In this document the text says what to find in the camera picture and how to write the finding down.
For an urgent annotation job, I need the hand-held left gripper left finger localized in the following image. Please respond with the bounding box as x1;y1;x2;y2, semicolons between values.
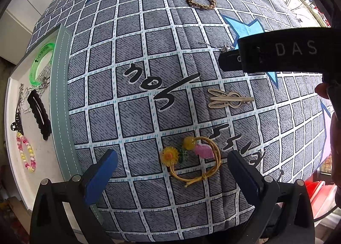
29;149;118;244

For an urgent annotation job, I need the white tray with grey-green edge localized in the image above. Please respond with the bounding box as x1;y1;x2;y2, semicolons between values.
4;23;105;234

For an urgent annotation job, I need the black barrette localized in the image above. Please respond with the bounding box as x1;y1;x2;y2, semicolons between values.
27;89;52;141

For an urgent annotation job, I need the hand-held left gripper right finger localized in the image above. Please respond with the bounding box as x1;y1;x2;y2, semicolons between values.
226;151;316;244

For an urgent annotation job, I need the person's right hand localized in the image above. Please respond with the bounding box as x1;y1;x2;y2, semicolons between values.
314;84;332;100

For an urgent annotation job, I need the clear bead chain bracelet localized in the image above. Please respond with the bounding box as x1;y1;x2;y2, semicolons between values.
25;63;53;113

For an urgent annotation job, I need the white cabinet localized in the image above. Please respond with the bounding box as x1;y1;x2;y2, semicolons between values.
0;0;66;67

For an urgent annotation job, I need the colourful bead bracelet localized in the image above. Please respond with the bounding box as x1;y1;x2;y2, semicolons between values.
16;132;37;173

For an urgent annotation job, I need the yellow flower hair tie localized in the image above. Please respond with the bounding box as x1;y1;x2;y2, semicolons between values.
159;136;222;188

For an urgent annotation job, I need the red plastic box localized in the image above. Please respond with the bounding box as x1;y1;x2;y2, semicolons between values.
304;179;341;224

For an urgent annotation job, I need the silver star necklace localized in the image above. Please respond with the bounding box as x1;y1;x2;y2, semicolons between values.
199;41;235;54

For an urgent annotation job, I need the black claw clip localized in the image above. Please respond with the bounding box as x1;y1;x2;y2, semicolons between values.
10;112;24;132

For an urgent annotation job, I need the gold bunny hair clip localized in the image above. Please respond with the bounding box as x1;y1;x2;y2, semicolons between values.
207;88;255;112

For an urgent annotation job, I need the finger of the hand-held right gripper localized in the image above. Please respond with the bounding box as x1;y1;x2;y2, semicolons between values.
218;51;243;72

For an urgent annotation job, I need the green translucent bangle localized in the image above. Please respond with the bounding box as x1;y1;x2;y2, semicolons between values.
29;42;57;86

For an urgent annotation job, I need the silver hair pin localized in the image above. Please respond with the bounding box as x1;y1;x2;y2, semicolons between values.
15;83;25;117

